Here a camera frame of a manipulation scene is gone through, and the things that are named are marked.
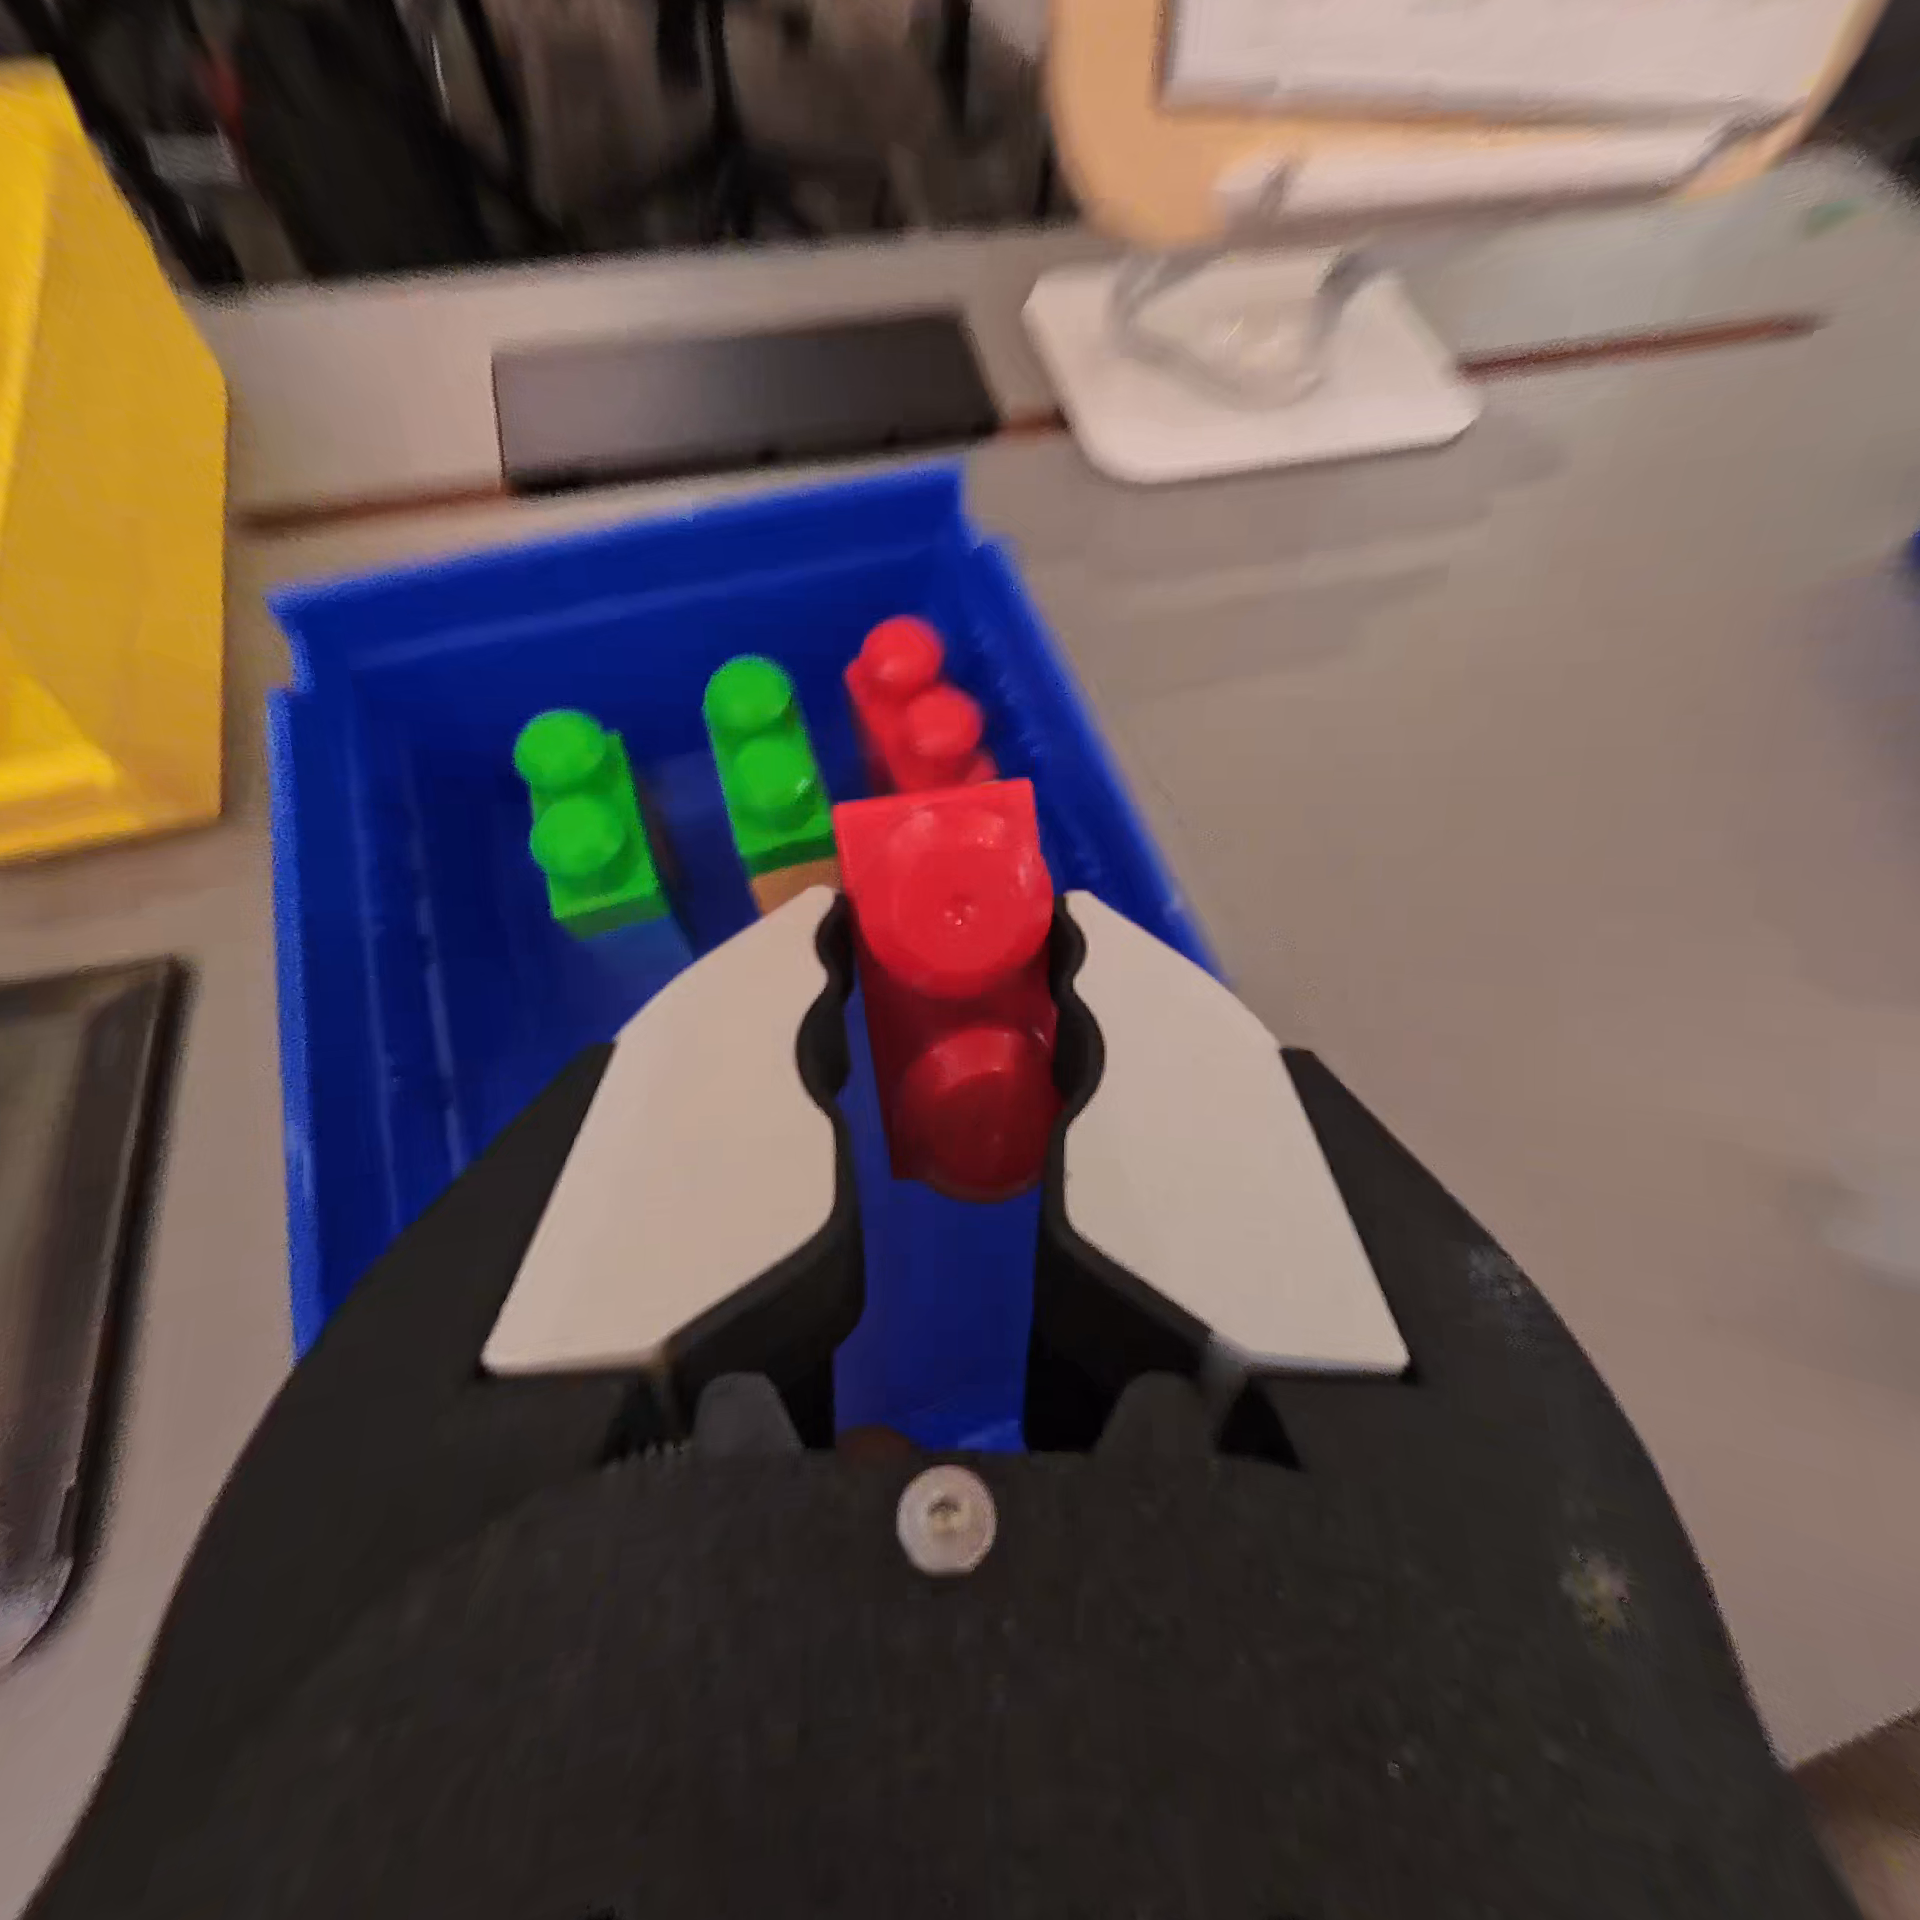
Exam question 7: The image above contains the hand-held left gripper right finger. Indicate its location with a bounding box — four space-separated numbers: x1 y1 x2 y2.
1035 890 1414 1382

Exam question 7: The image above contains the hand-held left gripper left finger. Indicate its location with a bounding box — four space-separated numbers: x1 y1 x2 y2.
480 890 867 1382

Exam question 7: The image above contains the green toy building block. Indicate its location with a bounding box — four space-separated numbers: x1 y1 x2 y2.
513 711 672 936

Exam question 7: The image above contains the blue plastic bin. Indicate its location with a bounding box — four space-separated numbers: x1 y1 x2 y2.
265 457 1217 1456

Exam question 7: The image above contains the grey flat metal plate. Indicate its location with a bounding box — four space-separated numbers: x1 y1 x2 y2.
0 960 187 1666

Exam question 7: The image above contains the white book stand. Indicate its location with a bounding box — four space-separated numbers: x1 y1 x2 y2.
1023 104 1771 488

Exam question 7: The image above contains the black flat panel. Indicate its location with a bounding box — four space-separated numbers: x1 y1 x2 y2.
496 310 1002 495

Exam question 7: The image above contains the yellow plastic bin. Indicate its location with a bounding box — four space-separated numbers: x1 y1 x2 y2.
0 61 234 872

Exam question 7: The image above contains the printed instruction sheet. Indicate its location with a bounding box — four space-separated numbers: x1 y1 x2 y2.
1158 0 1863 120

